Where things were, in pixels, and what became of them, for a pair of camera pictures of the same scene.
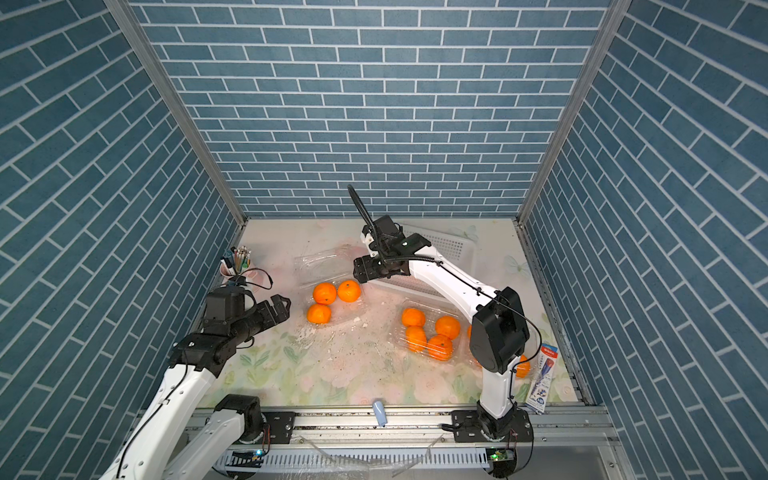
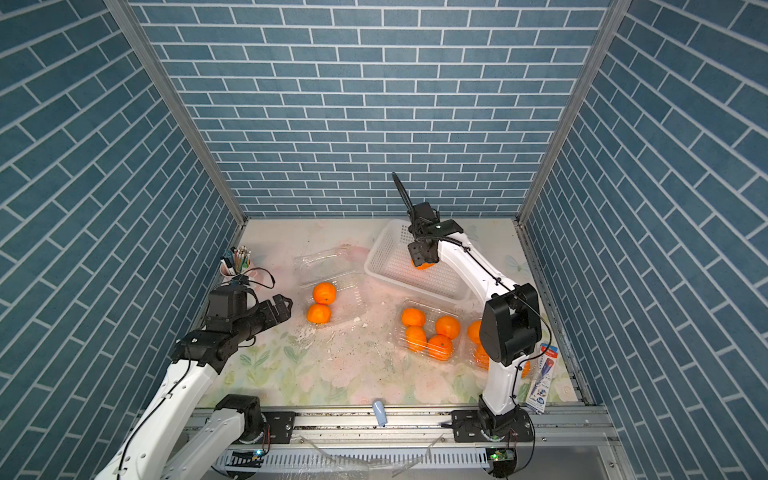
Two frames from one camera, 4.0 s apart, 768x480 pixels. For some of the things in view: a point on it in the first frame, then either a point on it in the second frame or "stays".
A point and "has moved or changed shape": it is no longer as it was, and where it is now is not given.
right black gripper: x=364 y=266 to x=412 y=249
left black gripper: x=282 y=312 stays
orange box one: x=325 y=293 stays
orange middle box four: x=439 y=347 stays
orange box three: x=319 y=314 stays
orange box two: x=349 y=291 has moved or changed shape
